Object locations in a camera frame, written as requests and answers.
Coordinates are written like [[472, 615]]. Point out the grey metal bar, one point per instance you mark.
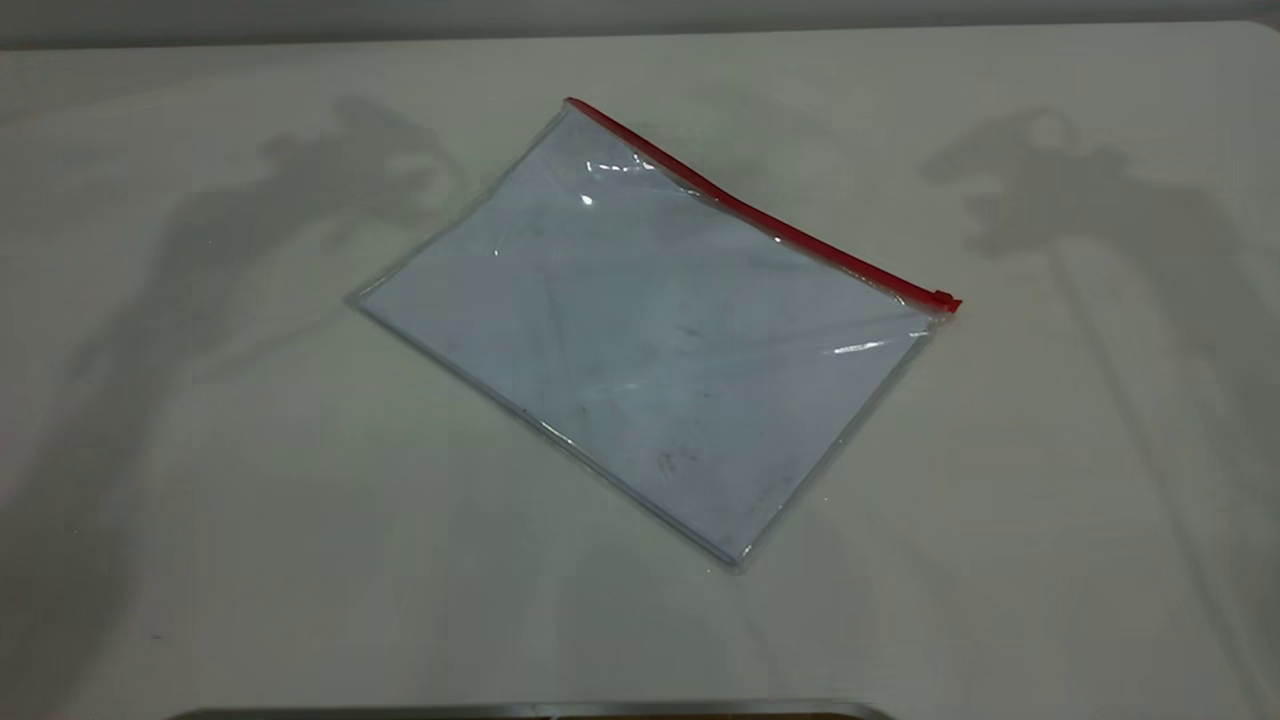
[[500, 711]]

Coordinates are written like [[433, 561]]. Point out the clear plastic zip bag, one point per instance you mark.
[[780, 228]]

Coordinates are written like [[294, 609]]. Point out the red zipper slider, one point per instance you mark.
[[944, 300]]

